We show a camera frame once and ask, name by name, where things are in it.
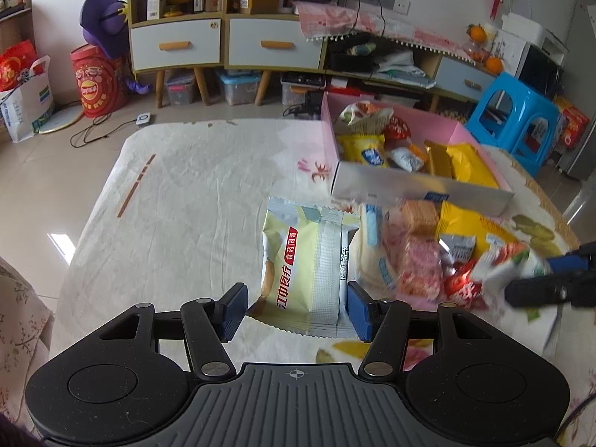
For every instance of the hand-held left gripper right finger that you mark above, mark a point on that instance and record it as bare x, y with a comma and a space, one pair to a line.
359, 312

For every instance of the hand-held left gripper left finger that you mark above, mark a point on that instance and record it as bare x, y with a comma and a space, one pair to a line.
233, 309

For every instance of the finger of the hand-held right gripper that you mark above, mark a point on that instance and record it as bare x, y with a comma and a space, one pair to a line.
565, 260
545, 291

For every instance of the red white green snack packet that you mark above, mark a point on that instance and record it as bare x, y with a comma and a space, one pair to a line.
507, 260

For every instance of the white bread packet blue label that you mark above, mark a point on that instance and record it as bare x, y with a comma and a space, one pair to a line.
372, 247

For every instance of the pink biscuit packet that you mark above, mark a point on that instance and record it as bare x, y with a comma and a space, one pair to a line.
414, 267

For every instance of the pale green white snack packet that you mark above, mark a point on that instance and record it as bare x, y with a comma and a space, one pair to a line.
302, 260

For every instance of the small silver snack packet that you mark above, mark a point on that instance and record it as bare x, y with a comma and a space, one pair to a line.
458, 247

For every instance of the yellow snack packet white label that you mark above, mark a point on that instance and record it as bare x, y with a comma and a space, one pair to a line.
470, 221

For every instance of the clear wafer biscuit packet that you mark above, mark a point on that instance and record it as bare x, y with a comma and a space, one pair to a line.
421, 219

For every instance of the pink cardboard box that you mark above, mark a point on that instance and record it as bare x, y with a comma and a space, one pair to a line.
400, 186

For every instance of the large plain yellow snack packet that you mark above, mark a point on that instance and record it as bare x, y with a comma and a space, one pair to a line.
470, 165

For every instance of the small white snack packet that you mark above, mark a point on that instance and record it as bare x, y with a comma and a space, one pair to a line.
407, 159

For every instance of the yellow snack packet blue label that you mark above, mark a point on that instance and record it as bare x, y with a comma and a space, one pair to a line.
361, 151

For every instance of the gold snack packet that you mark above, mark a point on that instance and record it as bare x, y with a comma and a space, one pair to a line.
437, 158

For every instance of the small red candy packet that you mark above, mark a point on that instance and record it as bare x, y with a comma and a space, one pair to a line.
398, 132

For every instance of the white orange nut packet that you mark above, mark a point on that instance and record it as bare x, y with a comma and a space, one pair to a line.
363, 116

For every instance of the floral printed blanket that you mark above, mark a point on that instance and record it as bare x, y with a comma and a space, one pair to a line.
186, 219

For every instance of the colourful cardboard boxes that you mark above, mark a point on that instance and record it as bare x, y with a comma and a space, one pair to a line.
572, 121

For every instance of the grey metal cabinet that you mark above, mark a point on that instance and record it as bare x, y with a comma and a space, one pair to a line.
582, 102

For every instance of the blue plastic stool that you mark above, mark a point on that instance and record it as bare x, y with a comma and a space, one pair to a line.
512, 102

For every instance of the black microwave oven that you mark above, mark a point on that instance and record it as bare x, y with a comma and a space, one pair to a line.
542, 72

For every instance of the orange fruit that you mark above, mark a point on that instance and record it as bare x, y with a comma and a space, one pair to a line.
477, 32
493, 64

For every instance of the small white device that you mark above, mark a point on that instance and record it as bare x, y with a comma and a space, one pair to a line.
143, 119

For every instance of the beige floral cloth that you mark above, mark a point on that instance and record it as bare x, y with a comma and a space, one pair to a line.
21, 335

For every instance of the blue lidded storage box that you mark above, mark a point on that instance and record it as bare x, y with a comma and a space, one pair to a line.
237, 88

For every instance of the small clear storage box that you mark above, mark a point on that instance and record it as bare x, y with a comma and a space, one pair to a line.
180, 88

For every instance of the glass jar of oranges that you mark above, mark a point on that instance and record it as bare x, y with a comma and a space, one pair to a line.
475, 50

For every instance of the white printer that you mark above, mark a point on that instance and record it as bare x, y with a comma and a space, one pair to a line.
535, 32

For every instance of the clear box with black device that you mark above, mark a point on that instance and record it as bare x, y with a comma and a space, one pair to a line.
298, 86

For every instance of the folded cloth pile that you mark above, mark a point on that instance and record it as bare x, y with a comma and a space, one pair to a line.
400, 70

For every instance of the round white floor base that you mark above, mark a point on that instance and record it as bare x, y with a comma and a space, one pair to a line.
60, 118

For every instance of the red round drum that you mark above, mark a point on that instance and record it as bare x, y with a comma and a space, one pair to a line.
98, 84

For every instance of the wide white cabinet drawer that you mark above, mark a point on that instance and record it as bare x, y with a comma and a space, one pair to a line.
274, 44

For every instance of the white drawer with keyhole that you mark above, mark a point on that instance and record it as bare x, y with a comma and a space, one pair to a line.
174, 44

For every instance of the pink floral tablecloth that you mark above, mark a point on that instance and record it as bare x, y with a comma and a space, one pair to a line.
400, 28

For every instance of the white shopping bag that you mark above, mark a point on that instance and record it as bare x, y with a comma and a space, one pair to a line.
23, 111

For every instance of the wooden TV cabinet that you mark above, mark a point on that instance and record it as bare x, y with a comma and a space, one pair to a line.
226, 14

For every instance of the orange yellow item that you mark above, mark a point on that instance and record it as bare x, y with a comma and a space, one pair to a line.
179, 0

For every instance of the purple plush hat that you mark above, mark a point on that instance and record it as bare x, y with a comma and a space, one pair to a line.
102, 23

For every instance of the white carton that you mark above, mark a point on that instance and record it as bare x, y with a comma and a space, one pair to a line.
155, 3

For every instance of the red gift bag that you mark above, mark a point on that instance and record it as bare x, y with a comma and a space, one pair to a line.
16, 65

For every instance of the wooden side shelf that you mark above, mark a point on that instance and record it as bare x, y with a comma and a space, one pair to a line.
14, 4

